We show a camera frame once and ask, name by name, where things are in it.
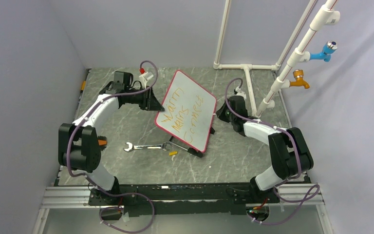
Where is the yellow marker cap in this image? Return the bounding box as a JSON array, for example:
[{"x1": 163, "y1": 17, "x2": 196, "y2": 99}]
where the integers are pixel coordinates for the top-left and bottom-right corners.
[{"x1": 168, "y1": 151, "x2": 178, "y2": 156}]

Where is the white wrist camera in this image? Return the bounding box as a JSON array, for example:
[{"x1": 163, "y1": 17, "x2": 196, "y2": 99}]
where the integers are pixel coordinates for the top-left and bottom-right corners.
[
  {"x1": 138, "y1": 68, "x2": 154, "y2": 89},
  {"x1": 234, "y1": 86, "x2": 246, "y2": 100}
]

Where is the blue tap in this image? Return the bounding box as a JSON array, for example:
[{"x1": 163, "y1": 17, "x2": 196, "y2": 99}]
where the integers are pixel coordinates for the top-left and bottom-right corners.
[{"x1": 309, "y1": 41, "x2": 337, "y2": 62}]

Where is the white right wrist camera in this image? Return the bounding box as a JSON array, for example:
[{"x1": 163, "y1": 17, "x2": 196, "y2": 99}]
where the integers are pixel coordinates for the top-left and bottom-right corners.
[{"x1": 234, "y1": 86, "x2": 246, "y2": 100}]

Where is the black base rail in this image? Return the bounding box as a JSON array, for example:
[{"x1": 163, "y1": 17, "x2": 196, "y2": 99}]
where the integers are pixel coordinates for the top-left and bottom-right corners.
[{"x1": 89, "y1": 182, "x2": 279, "y2": 217}]

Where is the orange tap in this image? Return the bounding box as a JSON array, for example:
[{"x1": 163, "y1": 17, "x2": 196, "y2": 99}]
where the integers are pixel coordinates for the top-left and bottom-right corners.
[{"x1": 289, "y1": 69, "x2": 310, "y2": 89}]

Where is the white pvc pipe frame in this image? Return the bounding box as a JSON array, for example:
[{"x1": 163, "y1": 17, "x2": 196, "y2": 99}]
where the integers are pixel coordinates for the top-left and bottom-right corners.
[{"x1": 213, "y1": 0, "x2": 340, "y2": 117}]

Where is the wire whiteboard stand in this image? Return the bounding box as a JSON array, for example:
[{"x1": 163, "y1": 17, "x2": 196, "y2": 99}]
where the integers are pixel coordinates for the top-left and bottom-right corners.
[{"x1": 168, "y1": 136, "x2": 193, "y2": 154}]

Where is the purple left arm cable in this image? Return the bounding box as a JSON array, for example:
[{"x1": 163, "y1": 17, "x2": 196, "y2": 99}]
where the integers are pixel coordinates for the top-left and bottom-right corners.
[{"x1": 65, "y1": 60, "x2": 159, "y2": 234}]

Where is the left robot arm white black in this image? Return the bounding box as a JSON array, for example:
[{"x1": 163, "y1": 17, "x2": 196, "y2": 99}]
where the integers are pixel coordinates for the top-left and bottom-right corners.
[{"x1": 58, "y1": 71, "x2": 165, "y2": 205}]

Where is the black orange eraser block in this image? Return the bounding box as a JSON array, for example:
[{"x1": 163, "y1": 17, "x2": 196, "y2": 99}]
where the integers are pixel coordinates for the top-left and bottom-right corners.
[{"x1": 98, "y1": 136, "x2": 108, "y2": 148}]

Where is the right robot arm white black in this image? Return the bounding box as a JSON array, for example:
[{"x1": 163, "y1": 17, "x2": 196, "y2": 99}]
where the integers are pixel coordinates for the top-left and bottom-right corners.
[{"x1": 216, "y1": 95, "x2": 314, "y2": 202}]

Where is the silver combination wrench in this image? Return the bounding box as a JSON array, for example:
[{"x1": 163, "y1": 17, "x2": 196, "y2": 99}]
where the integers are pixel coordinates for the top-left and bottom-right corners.
[{"x1": 123, "y1": 142, "x2": 169, "y2": 152}]

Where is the whiteboard with red rim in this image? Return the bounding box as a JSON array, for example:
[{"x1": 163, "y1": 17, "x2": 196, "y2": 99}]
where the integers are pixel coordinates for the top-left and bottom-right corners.
[{"x1": 155, "y1": 70, "x2": 217, "y2": 153}]

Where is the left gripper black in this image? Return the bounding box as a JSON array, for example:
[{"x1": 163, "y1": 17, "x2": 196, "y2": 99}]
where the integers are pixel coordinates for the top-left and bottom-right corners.
[{"x1": 125, "y1": 86, "x2": 165, "y2": 112}]

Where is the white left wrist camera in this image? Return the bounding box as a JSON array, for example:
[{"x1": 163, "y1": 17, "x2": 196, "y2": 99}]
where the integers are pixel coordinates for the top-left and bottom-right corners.
[{"x1": 138, "y1": 68, "x2": 154, "y2": 89}]

